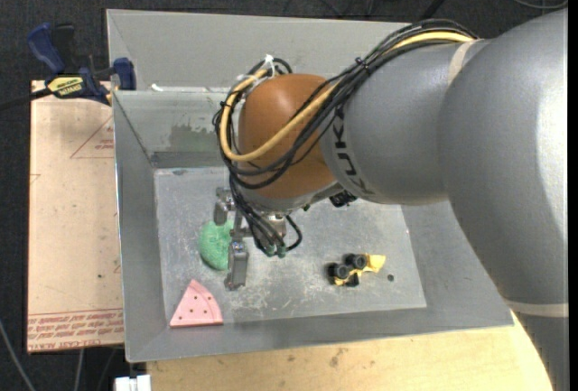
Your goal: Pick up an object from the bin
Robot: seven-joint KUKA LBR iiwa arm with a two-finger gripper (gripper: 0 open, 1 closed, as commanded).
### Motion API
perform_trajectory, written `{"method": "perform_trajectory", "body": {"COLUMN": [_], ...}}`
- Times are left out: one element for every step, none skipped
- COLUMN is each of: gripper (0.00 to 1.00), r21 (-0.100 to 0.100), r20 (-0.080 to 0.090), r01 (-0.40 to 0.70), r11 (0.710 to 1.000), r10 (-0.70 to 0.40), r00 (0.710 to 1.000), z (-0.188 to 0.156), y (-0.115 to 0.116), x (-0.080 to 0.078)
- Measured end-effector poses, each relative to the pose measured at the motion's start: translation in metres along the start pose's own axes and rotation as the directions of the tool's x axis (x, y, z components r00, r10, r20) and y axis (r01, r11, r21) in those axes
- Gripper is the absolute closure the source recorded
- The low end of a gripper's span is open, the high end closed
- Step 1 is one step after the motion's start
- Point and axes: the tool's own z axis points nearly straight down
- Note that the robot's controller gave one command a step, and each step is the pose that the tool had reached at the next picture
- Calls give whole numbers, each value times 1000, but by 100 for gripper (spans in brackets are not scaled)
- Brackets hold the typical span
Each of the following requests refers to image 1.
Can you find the grey metal bin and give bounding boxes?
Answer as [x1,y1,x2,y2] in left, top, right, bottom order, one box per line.
[106,8,516,364]

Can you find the green round sponge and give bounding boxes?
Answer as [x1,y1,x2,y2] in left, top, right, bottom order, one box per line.
[198,219,237,272]

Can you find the pink wedge-shaped sponge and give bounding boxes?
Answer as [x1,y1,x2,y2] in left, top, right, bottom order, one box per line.
[169,278,225,329]

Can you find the brown cardboard board, red print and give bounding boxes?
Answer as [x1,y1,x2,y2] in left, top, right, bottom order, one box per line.
[26,79,126,355]

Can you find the yellow toy truck, black wheels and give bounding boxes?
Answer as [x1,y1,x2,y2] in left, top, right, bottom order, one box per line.
[325,252,387,288]

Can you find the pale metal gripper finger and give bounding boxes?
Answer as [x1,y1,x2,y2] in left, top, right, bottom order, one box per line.
[213,186,237,227]
[223,240,250,292]

